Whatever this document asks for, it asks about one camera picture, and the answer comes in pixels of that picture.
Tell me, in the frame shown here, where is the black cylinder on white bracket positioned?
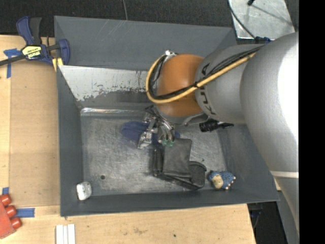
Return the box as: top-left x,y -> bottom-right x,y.
199,119 -> 235,133

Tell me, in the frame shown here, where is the dark grey folded wallet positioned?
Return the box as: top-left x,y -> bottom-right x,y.
151,138 -> 208,191

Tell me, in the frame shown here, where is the blue toy animal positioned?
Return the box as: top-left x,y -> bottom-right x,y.
207,170 -> 237,191

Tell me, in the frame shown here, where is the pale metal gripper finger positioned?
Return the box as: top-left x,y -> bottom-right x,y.
145,118 -> 159,135
137,130 -> 153,150

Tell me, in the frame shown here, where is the small white block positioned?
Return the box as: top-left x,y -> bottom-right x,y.
76,181 -> 92,201

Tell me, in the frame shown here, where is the dark blue cloth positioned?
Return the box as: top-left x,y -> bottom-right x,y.
120,120 -> 149,143

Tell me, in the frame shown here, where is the grey metal bin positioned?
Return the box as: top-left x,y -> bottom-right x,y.
53,15 -> 280,217

